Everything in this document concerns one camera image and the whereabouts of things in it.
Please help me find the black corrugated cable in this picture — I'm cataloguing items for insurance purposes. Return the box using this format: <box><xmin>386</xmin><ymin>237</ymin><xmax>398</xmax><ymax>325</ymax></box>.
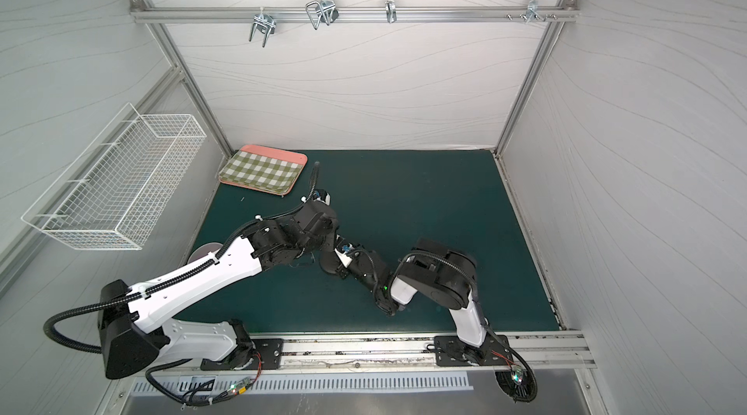
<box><xmin>43</xmin><ymin>256</ymin><xmax>217</xmax><ymax>355</ymax></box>

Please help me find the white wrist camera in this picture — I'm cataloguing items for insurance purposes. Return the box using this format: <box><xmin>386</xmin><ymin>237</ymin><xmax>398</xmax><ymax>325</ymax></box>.
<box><xmin>335</xmin><ymin>243</ymin><xmax>354</xmax><ymax>269</ymax></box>
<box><xmin>312</xmin><ymin>189</ymin><xmax>331</xmax><ymax>205</ymax></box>

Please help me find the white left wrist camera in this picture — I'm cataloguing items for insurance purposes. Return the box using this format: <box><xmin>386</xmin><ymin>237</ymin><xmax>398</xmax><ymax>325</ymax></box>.
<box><xmin>312</xmin><ymin>189</ymin><xmax>331</xmax><ymax>205</ymax></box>

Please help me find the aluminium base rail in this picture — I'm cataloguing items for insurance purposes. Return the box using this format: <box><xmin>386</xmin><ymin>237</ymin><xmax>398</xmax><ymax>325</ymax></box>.
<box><xmin>252</xmin><ymin>331</ymin><xmax>596</xmax><ymax>372</ymax></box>

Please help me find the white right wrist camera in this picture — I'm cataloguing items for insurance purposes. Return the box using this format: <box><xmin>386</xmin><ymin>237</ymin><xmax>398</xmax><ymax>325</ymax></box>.
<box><xmin>335</xmin><ymin>243</ymin><xmax>354</xmax><ymax>269</ymax></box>

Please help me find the aluminium crossbar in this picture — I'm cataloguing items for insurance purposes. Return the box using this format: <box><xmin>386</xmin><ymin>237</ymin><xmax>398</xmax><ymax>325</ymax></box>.
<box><xmin>130</xmin><ymin>4</ymin><xmax>581</xmax><ymax>24</ymax></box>

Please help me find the grey bowl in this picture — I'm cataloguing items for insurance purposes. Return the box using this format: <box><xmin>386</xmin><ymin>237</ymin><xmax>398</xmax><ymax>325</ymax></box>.
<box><xmin>187</xmin><ymin>242</ymin><xmax>223</xmax><ymax>263</ymax></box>

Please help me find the white wire basket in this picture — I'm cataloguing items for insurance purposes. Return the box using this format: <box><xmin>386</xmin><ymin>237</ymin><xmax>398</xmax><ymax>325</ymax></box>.
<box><xmin>21</xmin><ymin>104</ymin><xmax>206</xmax><ymax>251</ymax></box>

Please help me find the black microphone stand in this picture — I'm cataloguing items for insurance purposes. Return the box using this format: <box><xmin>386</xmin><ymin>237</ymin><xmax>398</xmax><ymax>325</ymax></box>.
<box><xmin>319</xmin><ymin>240</ymin><xmax>342</xmax><ymax>275</ymax></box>

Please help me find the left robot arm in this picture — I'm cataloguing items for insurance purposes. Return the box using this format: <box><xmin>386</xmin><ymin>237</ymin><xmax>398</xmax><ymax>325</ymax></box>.
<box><xmin>97</xmin><ymin>191</ymin><xmax>338</xmax><ymax>380</ymax></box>

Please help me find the metal hook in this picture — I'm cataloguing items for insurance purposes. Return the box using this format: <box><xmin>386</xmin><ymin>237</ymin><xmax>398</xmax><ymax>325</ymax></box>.
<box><xmin>506</xmin><ymin>0</ymin><xmax>556</xmax><ymax>23</ymax></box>
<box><xmin>305</xmin><ymin>0</ymin><xmax>340</xmax><ymax>30</ymax></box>
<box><xmin>249</xmin><ymin>12</ymin><xmax>276</xmax><ymax>47</ymax></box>
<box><xmin>384</xmin><ymin>0</ymin><xmax>397</xmax><ymax>24</ymax></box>

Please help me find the green white checkered cloth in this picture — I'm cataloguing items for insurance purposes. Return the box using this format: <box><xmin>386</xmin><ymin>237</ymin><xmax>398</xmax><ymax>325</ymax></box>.
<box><xmin>218</xmin><ymin>149</ymin><xmax>303</xmax><ymax>195</ymax></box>

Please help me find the pink plastic tray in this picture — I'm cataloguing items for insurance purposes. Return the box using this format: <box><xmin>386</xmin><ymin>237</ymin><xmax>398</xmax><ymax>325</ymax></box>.
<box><xmin>218</xmin><ymin>144</ymin><xmax>309</xmax><ymax>198</ymax></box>

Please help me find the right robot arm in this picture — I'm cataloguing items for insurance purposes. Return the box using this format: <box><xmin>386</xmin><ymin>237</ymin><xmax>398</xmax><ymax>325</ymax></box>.
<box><xmin>335</xmin><ymin>238</ymin><xmax>489</xmax><ymax>366</ymax></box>

